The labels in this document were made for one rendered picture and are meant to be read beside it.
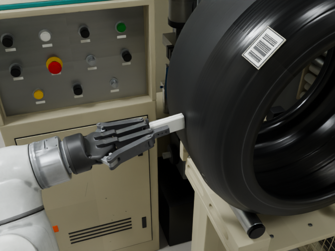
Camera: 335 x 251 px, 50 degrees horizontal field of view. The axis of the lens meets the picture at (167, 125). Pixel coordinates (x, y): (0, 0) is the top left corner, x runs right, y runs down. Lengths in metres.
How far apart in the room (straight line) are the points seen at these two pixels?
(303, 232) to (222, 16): 0.63
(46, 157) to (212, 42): 0.36
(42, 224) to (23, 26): 0.69
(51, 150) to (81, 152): 0.05
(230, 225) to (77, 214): 0.83
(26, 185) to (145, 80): 0.76
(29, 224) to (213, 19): 0.49
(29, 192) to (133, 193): 0.94
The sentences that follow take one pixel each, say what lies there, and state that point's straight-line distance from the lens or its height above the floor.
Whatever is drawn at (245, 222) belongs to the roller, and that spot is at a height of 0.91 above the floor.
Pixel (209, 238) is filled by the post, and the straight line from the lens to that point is 1.52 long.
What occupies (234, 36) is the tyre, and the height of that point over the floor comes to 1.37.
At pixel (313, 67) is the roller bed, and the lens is 1.35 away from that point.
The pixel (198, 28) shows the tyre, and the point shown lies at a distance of 0.72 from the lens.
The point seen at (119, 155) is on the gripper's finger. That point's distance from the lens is 0.66.
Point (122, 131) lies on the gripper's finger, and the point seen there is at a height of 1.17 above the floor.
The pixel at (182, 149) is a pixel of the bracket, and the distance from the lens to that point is 1.10.
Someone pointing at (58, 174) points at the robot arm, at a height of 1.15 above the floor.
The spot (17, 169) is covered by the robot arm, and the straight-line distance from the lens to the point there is 0.68.
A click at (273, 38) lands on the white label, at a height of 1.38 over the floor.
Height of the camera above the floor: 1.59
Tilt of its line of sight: 35 degrees down
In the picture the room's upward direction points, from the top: straight up
